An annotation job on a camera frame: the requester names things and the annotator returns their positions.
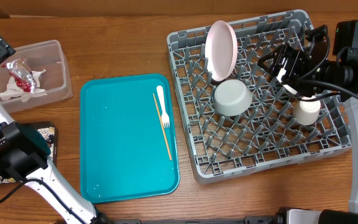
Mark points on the clear plastic bin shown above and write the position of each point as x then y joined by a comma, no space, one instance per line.
48,62

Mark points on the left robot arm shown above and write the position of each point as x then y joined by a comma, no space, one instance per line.
25,156

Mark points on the white paper cup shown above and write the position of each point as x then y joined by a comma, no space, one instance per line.
306,111

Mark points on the white ceramic bowl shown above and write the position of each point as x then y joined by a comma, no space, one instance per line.
280,78

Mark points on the black waste tray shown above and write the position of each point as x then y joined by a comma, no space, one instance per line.
42,123

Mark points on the grey bowl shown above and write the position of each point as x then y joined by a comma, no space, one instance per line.
232,97

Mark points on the red foil wrapper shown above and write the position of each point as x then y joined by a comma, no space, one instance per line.
22,74

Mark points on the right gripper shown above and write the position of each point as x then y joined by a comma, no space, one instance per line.
293,60

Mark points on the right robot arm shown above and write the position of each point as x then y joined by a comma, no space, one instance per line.
324,66

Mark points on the white napkin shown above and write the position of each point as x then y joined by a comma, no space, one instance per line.
13,91

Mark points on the teal plastic tray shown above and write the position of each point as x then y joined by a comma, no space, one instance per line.
124,151

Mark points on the rice and peanut shells pile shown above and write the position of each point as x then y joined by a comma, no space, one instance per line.
49,133

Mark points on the white plastic fork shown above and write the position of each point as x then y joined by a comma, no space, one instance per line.
164,116

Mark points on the white round plate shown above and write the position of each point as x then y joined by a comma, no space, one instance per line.
221,50

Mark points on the grey dishwasher rack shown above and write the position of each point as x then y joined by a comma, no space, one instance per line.
266,135

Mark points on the wooden chopstick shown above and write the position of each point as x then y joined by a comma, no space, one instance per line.
162,127

